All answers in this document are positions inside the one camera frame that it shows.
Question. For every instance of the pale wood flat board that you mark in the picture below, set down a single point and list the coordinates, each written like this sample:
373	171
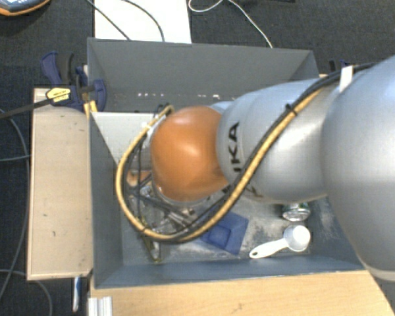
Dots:
61	189

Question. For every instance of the grey metal bin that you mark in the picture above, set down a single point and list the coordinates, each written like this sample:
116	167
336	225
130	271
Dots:
191	74

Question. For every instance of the white measuring spoon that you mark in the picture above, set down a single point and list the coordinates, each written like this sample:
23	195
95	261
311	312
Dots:
296	237

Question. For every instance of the blue sponge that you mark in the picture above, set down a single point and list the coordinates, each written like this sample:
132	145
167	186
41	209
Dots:
228	234

